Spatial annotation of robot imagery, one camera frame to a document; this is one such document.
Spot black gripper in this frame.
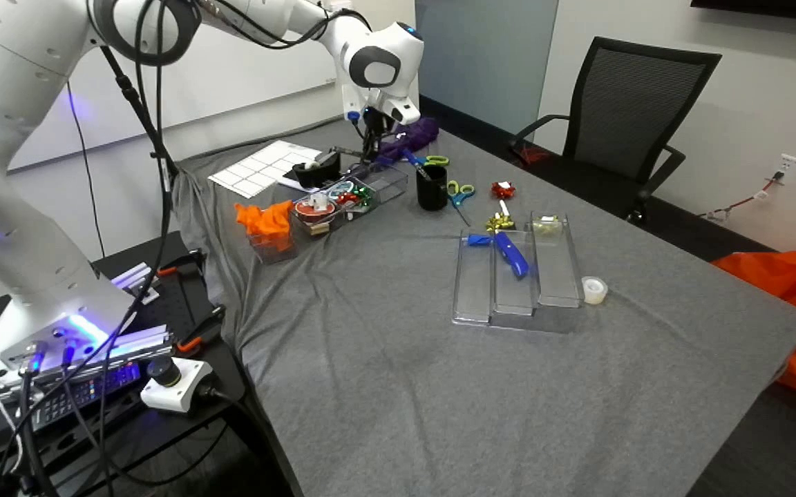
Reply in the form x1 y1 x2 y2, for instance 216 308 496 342
357 102 401 181

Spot black cup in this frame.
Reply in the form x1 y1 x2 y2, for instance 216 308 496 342
413 165 451 214

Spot clear flat plastic box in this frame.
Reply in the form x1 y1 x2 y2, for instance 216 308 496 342
346 168 408 222

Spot black open tray box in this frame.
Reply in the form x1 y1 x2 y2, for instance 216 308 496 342
285 146 346 190

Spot purple folded umbrella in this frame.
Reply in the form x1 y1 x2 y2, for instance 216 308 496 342
359 114 441 178

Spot red round bowl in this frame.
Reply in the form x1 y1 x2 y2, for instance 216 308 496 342
286 197 337 241

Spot green yellow scissors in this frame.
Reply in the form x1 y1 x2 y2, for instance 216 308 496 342
441 178 480 230

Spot white label sheet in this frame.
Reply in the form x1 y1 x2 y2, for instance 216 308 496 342
207 139 323 201

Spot orange cloth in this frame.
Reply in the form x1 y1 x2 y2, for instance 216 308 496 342
231 200 300 257

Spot clear plastic container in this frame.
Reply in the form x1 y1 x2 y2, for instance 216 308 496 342
243 230 304 266

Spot gold gift bow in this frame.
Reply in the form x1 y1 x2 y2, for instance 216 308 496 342
482 207 520 236

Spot frosted glass panel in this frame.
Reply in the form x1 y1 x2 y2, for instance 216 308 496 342
413 0 561 139

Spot blue clip tool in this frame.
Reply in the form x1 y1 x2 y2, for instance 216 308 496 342
492 230 534 281

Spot clear plastic tray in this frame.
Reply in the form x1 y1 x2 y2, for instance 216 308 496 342
451 207 587 338

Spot black tripod pole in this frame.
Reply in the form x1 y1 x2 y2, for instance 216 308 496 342
97 45 178 178

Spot grey tablecloth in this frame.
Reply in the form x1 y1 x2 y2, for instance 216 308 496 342
160 101 796 497

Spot white tape roll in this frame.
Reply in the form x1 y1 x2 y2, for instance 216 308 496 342
579 275 614 309

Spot black mesh office chair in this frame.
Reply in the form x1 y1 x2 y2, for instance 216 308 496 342
509 37 723 223

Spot white emergency stop button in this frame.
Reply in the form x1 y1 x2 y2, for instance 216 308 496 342
137 355 216 417

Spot black robot cart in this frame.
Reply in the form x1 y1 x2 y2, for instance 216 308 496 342
0 230 282 497

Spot metal robot mounting base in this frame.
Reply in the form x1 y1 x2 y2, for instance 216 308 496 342
0 321 177 437

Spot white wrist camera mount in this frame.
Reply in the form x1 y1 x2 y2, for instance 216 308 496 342
384 94 426 130

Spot white wall whiteboard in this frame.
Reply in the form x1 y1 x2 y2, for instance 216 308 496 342
6 0 340 174

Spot orange handled clamp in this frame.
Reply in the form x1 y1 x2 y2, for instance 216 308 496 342
173 309 227 359
152 251 207 281

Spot silver metal bracket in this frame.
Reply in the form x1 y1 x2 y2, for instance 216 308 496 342
108 259 162 308

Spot thin black wall cable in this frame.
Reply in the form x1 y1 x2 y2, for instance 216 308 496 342
62 92 109 264

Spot socket power cable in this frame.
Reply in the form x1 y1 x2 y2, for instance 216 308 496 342
698 171 788 228

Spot white wall socket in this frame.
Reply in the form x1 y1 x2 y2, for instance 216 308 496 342
773 149 796 188

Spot black wall television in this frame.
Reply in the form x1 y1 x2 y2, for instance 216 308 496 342
688 0 796 27

